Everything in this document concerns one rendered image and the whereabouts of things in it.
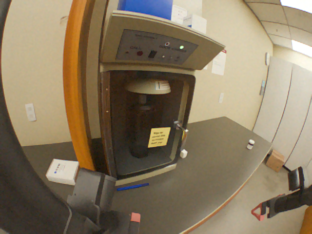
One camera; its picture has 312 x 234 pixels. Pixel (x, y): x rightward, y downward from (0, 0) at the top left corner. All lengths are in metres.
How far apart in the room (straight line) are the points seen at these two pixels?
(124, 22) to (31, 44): 0.71
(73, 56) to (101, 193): 0.23
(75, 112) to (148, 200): 0.42
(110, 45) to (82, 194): 0.27
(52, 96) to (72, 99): 0.57
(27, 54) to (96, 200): 0.83
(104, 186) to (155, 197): 0.38
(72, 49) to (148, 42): 0.15
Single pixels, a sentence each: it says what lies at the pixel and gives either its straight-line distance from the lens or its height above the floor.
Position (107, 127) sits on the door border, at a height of 1.23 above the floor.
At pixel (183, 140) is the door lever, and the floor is 1.17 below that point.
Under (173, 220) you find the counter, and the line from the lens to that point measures 0.52.
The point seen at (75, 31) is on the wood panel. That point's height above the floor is 1.47.
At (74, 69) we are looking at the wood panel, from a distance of 0.25.
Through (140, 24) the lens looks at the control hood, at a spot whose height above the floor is 1.49.
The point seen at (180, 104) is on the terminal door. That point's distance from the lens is 0.45.
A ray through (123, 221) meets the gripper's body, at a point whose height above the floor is 1.13.
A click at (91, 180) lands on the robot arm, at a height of 1.27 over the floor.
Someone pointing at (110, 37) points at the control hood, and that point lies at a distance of 0.27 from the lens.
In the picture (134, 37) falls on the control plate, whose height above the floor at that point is 1.47.
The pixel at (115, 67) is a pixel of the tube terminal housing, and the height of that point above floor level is 1.40.
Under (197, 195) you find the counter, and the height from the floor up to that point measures 0.94.
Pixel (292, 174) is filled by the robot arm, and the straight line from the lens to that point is 0.44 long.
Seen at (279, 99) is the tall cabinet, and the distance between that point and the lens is 3.15.
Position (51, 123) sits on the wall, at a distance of 0.89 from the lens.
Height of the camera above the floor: 1.41
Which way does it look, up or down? 24 degrees down
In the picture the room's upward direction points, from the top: 6 degrees clockwise
